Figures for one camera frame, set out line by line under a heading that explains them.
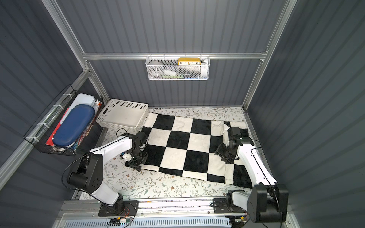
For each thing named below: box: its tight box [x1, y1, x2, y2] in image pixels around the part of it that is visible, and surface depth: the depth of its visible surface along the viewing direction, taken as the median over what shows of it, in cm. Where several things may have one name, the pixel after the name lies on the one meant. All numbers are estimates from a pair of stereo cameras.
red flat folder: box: [45, 107, 70, 147], surface depth 66 cm
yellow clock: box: [177, 57, 202, 66], surface depth 90 cm
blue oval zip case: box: [53, 103, 96, 146], surface depth 69 cm
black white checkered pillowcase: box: [142, 112, 254, 189], surface depth 97 cm
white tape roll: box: [147, 60, 164, 78], surface depth 88 cm
